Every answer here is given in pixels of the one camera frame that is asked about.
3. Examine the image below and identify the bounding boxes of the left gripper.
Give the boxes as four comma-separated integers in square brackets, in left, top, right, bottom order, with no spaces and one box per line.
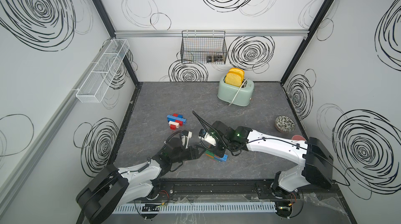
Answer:
[170,145,206,164]

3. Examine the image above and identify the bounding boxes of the white rectangular brick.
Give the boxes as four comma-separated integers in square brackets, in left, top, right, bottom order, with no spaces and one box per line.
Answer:
[168,121,180,129]

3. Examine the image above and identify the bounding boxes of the red rectangular brick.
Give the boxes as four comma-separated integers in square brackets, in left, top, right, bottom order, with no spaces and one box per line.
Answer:
[175,120,183,126]

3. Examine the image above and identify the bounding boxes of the light blue vertical brick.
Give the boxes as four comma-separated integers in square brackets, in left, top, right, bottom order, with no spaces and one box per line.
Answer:
[214,155,228,162]

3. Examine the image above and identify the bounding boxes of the light blue long brick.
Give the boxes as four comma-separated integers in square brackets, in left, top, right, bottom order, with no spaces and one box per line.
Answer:
[167,115,187,124]

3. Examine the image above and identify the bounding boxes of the green brick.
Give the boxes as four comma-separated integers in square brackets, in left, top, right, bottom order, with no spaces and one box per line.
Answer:
[205,150,215,158]

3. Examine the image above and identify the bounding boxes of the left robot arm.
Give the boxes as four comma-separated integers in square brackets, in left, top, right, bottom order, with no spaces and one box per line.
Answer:
[76,136,205,224]

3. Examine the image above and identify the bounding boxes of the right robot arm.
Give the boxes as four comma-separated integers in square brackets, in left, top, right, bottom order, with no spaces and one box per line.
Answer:
[193,112,333,193]

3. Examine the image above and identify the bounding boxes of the mint green toaster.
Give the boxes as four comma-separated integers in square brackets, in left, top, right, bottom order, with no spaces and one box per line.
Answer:
[217,77,255,107]

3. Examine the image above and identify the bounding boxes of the yellow toast slice front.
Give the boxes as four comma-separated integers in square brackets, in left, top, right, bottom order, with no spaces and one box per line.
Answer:
[225,72,243,87]

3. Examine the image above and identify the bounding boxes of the yellow toast slice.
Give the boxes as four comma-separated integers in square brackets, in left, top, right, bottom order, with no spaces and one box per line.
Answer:
[225,72,243,87]
[229,68,245,80]

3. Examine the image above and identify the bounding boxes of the yellow toast slice back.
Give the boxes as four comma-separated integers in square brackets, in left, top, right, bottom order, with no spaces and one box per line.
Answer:
[229,68,245,80]

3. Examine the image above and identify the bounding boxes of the dark object in basket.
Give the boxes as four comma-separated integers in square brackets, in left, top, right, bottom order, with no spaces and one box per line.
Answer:
[206,55,225,63]

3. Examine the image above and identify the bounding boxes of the speckled plate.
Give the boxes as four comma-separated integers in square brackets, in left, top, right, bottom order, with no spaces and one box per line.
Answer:
[275,115,296,133]

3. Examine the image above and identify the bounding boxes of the pink cup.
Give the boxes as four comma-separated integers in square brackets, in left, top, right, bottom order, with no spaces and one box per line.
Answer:
[292,135,306,141]

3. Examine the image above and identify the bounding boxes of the white toaster cable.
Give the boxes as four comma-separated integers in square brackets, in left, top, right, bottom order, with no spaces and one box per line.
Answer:
[228,78,249,106]

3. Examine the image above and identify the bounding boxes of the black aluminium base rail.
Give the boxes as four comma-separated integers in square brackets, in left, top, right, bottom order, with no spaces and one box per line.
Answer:
[147,178,339,201]

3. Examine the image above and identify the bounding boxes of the black wire basket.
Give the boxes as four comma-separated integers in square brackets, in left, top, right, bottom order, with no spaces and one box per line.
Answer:
[180,30,228,65]

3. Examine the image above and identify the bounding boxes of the white cable duct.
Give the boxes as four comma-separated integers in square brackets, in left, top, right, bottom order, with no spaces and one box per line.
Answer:
[113,202,277,215]

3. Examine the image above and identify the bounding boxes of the white wire shelf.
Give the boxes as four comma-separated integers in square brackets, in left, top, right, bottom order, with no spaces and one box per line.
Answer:
[76,39,129,103]

